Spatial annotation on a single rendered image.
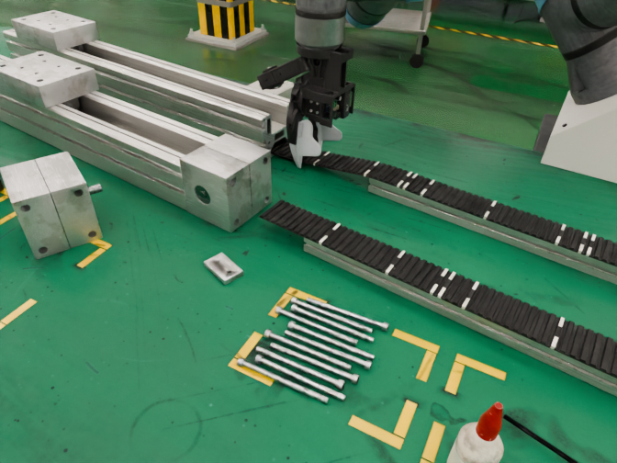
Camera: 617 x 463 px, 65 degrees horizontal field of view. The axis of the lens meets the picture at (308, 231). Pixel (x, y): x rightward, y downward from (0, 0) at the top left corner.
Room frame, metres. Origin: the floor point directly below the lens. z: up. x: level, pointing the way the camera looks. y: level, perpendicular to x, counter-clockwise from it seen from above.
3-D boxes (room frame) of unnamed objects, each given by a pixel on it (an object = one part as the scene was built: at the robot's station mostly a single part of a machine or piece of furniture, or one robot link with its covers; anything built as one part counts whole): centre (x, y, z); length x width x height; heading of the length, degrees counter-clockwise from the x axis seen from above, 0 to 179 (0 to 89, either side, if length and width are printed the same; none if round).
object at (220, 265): (0.47, 0.11, 0.78); 0.05 x 0.03 x 0.01; 44
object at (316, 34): (0.76, -0.01, 1.02); 0.08 x 0.08 x 0.05
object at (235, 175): (0.63, 0.12, 0.83); 0.12 x 0.09 x 0.10; 147
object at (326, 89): (0.76, -0.01, 0.93); 0.09 x 0.08 x 0.12; 57
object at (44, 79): (0.86, 0.50, 0.87); 0.16 x 0.11 x 0.07; 57
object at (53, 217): (0.56, 0.35, 0.83); 0.11 x 0.10 x 0.10; 126
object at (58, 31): (1.16, 0.60, 0.87); 0.16 x 0.11 x 0.07; 57
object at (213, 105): (1.02, 0.39, 0.82); 0.80 x 0.10 x 0.09; 57
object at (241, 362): (0.30, 0.02, 0.78); 0.11 x 0.01 x 0.01; 66
